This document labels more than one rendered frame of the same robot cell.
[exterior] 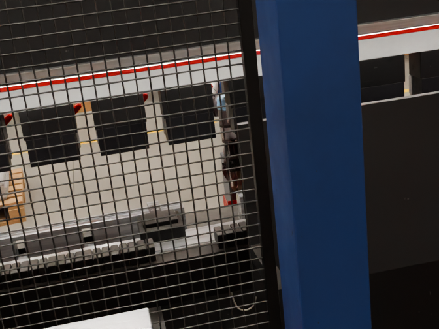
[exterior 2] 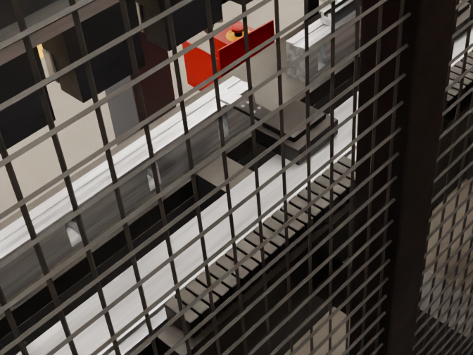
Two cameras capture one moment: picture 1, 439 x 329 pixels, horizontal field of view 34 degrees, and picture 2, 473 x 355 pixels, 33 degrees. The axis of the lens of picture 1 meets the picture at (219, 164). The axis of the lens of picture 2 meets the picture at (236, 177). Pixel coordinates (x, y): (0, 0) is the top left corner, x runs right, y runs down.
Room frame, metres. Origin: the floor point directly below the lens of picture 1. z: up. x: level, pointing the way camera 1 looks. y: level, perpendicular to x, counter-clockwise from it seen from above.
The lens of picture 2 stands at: (0.88, 0.94, 1.96)
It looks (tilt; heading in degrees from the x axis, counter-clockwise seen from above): 42 degrees down; 327
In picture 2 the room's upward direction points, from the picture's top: 6 degrees counter-clockwise
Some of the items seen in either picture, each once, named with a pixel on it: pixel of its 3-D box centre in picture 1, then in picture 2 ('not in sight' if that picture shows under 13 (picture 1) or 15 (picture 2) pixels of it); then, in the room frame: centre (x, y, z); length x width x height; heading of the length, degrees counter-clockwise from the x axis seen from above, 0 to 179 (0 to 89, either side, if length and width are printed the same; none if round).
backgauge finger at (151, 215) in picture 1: (157, 215); (267, 113); (1.87, 0.19, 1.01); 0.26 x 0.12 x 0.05; 9
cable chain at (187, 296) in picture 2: (66, 265); (274, 239); (1.59, 0.40, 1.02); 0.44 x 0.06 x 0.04; 99
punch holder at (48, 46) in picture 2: (51, 132); (91, 35); (1.99, 0.47, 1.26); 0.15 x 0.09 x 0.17; 99
